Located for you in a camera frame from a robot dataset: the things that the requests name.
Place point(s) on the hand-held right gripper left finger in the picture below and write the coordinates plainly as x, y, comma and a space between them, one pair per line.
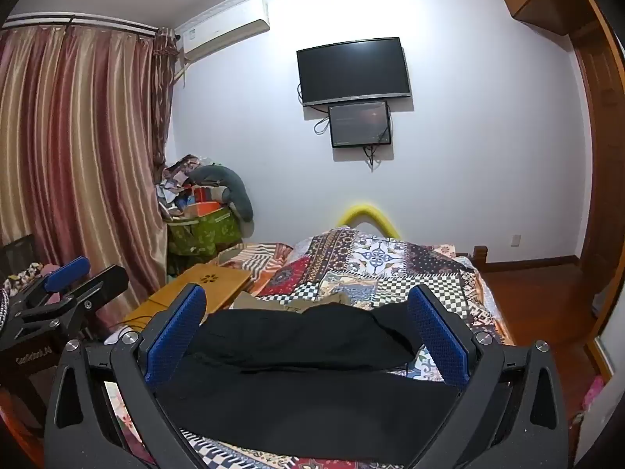
176, 337

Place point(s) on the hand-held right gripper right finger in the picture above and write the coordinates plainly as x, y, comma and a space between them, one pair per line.
439, 337

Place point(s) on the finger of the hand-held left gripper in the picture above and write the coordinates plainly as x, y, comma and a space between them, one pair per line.
68, 272
97, 286

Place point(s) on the khaki pants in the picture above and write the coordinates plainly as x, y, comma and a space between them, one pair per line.
298, 303

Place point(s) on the black pants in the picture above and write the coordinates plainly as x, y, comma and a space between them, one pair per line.
302, 391

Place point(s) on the black chair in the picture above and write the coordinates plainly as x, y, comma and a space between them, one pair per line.
17, 254

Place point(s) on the wooden lap desk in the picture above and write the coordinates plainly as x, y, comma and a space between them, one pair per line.
205, 283

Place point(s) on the plain orange blanket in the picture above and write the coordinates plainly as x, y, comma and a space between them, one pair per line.
495, 308

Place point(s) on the patchwork patterned bedspread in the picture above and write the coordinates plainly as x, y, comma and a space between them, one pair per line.
371, 264

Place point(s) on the green patterned bag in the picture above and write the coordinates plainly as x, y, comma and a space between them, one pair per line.
205, 234

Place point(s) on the striped orange blanket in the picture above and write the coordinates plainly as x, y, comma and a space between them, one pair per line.
254, 259

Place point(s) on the pink and gold striped curtain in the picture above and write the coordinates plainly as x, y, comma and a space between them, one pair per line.
78, 146

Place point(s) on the orange box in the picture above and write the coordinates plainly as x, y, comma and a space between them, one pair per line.
200, 207

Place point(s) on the pile of mixed clutter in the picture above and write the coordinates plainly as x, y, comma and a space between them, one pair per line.
176, 180

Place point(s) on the yellow foam tube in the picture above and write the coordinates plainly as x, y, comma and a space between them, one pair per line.
364, 212

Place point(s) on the grey plush pillow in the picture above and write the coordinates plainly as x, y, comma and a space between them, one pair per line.
229, 185

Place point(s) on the pink slippers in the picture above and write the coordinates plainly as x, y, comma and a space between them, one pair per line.
593, 393

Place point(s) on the wood framed mirror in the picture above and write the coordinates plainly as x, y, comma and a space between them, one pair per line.
608, 347

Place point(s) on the white bundle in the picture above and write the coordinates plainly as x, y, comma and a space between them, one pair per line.
591, 430

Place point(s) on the brown wooden door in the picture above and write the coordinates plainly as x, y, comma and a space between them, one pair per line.
603, 156

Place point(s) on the curtain rod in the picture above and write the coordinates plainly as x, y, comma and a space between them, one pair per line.
83, 20

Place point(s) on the wooden bed post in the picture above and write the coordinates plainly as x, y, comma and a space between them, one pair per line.
480, 256

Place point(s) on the white wall outlet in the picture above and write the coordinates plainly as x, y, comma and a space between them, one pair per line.
515, 240

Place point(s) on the small black wall monitor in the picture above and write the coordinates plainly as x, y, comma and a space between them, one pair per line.
360, 124

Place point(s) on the large black wall television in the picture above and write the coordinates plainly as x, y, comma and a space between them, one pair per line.
354, 71

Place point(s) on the white wall air conditioner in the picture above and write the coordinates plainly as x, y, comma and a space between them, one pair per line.
224, 29

